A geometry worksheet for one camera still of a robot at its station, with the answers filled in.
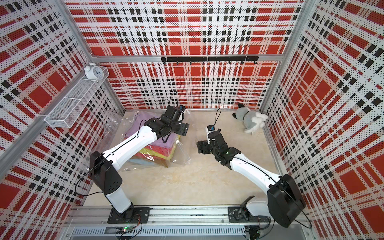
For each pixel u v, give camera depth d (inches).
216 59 34.9
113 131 44.1
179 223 28.7
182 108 28.8
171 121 24.7
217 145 24.4
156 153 32.2
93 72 31.6
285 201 16.0
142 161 33.8
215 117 47.3
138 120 37.0
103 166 17.8
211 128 28.8
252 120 40.0
